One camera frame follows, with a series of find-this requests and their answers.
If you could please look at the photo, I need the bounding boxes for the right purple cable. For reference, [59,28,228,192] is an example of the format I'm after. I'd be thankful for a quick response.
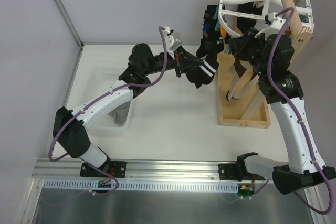
[266,7,331,214]

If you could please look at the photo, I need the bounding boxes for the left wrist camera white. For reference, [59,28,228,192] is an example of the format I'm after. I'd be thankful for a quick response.
[162,26,182,58]

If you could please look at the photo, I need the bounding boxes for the grey sock white stripes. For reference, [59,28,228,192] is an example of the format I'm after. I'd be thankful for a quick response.
[108,102,130,126]

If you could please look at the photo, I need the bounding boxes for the black sock plain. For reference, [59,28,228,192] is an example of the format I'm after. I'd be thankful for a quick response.
[196,5,224,58]

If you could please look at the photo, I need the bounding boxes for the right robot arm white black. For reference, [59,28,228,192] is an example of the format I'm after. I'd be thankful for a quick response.
[228,28,335,195]

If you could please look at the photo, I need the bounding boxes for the wooden hanger stand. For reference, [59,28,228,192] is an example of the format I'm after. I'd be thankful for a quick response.
[216,0,314,129]

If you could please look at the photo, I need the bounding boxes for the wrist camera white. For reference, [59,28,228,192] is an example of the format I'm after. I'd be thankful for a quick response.
[162,26,182,58]
[254,12,286,40]

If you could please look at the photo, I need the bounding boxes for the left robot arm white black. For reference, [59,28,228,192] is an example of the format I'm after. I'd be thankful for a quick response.
[52,43,204,177]

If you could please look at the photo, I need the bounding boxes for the white plastic laundry basket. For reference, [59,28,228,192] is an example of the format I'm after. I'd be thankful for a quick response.
[80,65,133,137]

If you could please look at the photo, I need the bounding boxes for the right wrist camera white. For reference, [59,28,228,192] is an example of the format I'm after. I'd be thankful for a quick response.
[254,12,286,40]

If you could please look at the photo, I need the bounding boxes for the aluminium mounting rail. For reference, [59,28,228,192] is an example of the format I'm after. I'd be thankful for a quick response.
[31,157,316,183]

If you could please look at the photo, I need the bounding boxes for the white slotted cable duct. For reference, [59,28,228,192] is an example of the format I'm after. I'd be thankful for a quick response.
[43,179,238,193]

